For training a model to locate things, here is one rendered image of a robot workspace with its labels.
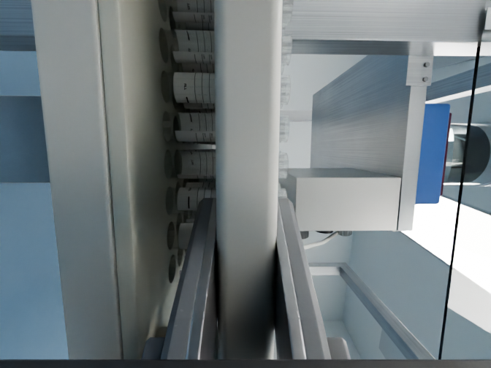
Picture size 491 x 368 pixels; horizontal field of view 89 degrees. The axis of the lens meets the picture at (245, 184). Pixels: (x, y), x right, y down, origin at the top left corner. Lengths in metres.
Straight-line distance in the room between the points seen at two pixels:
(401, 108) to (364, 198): 0.18
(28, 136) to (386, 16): 0.75
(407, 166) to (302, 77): 3.47
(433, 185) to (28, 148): 0.89
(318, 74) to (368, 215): 3.57
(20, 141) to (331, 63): 3.77
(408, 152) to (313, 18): 0.29
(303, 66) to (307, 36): 3.54
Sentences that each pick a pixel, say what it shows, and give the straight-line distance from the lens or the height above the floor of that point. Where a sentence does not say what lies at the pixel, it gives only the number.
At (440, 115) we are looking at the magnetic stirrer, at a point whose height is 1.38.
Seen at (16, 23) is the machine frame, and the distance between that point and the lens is 0.54.
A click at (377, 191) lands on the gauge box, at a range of 0.53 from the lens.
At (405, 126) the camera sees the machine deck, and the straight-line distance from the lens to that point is 0.56.
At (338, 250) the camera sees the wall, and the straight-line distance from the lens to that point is 4.70.
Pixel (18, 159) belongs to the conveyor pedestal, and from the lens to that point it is 0.79.
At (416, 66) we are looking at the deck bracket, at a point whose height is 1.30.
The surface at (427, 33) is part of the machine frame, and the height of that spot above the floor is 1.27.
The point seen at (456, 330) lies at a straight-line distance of 0.63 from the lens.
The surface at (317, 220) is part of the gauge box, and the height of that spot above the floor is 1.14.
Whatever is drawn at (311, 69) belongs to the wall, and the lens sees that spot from 4.00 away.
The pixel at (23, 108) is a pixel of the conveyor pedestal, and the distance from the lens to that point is 0.78.
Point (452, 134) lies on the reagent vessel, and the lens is 0.70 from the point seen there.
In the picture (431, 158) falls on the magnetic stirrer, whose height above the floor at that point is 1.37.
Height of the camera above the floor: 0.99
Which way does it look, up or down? 1 degrees up
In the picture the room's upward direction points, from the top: 90 degrees clockwise
